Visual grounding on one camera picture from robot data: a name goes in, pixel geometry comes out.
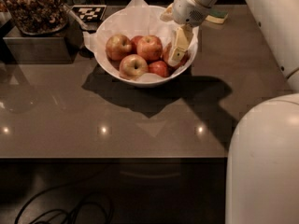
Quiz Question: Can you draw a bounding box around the hidden back red apple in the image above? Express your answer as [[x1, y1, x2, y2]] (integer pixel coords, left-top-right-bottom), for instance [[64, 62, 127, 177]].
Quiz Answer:
[[131, 35, 142, 54]]

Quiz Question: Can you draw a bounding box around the front yellow-red apple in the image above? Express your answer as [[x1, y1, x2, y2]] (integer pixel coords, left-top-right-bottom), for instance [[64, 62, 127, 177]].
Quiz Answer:
[[119, 54, 149, 80]]

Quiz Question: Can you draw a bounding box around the left red-yellow apple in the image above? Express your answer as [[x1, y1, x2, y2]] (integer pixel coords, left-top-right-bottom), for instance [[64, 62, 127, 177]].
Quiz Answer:
[[106, 34, 132, 61]]

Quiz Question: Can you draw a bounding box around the glass jar of snacks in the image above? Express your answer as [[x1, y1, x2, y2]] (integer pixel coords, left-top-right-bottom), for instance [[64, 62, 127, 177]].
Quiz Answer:
[[2, 0, 68, 35]]

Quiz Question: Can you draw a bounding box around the grey metal box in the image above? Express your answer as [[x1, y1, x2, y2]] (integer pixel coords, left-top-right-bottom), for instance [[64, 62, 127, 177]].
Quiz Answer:
[[4, 21, 83, 64]]

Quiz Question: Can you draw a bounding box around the yellow green sponge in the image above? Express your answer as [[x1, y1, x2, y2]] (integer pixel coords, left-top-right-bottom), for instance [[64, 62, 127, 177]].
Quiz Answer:
[[206, 9, 228, 24]]

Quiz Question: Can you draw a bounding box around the black white marker tag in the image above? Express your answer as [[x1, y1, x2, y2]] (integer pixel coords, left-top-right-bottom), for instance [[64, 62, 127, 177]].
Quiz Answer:
[[72, 5, 107, 22]]

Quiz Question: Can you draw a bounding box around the white paper liner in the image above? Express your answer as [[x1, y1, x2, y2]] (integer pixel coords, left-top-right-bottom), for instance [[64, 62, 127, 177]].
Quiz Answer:
[[82, 0, 201, 83]]

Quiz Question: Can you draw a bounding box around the white bowl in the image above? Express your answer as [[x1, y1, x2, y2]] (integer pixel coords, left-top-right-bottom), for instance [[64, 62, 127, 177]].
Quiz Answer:
[[93, 5, 199, 89]]

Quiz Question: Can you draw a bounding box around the black cable on floor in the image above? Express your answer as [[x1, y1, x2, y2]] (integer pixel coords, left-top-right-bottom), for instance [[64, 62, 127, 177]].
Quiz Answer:
[[13, 184, 115, 224]]

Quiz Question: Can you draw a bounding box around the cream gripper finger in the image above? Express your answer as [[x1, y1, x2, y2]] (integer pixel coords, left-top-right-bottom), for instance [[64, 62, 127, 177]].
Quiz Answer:
[[167, 24, 193, 67], [160, 4, 173, 22]]

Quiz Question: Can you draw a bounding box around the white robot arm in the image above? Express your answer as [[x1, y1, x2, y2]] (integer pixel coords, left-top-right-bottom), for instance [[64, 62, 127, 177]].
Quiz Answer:
[[161, 0, 299, 224]]

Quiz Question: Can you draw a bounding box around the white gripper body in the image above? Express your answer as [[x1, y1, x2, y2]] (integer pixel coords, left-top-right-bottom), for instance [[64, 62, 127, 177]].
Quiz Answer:
[[172, 0, 210, 27]]

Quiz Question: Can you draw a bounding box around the front small red apple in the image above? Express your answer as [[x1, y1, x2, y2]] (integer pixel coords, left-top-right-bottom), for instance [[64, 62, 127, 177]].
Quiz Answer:
[[149, 61, 169, 77]]

